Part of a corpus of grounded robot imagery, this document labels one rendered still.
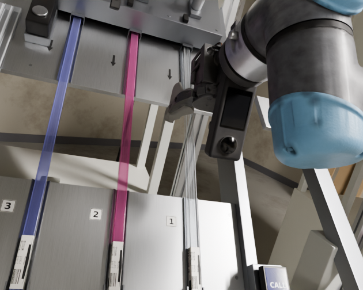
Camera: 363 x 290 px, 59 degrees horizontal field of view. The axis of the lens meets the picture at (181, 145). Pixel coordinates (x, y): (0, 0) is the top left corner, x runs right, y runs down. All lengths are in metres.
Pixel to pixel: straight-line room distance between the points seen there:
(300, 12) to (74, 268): 0.38
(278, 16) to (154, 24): 0.39
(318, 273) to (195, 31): 0.51
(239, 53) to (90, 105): 3.23
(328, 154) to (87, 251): 0.32
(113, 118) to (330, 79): 3.49
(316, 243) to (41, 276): 0.47
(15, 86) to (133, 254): 2.94
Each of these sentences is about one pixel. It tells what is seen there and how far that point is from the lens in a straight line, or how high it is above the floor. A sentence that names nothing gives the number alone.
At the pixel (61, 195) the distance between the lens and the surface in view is 0.47.
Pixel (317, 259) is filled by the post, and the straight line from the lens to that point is 0.67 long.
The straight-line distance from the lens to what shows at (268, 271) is 0.49.
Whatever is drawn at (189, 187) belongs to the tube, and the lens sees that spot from 0.51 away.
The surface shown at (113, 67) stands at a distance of 0.62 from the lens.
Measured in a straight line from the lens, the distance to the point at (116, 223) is 0.46.
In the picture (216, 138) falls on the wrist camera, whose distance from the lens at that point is 0.42.
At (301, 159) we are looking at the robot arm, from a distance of 0.28.
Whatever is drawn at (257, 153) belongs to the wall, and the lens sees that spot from 4.38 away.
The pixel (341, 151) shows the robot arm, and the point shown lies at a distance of 0.27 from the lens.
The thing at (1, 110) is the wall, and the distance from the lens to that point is 3.34.
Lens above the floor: 1.04
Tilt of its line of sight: 13 degrees down
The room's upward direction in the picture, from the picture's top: 14 degrees clockwise
